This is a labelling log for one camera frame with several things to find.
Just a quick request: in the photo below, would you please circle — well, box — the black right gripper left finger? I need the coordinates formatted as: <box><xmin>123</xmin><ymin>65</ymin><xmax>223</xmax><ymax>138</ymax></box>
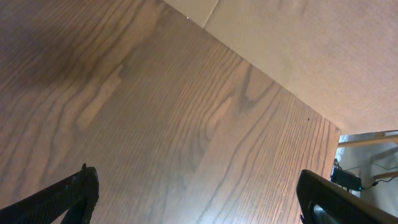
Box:
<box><xmin>1</xmin><ymin>164</ymin><xmax>99</xmax><ymax>224</ymax></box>

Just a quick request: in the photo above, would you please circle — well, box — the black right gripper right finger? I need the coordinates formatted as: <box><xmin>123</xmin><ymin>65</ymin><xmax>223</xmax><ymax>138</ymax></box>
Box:
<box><xmin>296</xmin><ymin>169</ymin><xmax>397</xmax><ymax>224</ymax></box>

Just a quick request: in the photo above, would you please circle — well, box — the black power adapter box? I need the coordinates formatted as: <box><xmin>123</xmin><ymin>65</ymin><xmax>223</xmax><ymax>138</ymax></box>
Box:
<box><xmin>330</xmin><ymin>159</ymin><xmax>363</xmax><ymax>192</ymax></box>

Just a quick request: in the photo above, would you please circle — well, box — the wooden background table frame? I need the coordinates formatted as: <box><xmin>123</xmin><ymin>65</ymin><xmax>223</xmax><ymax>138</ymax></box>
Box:
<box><xmin>338</xmin><ymin>131</ymin><xmax>397</xmax><ymax>180</ymax></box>

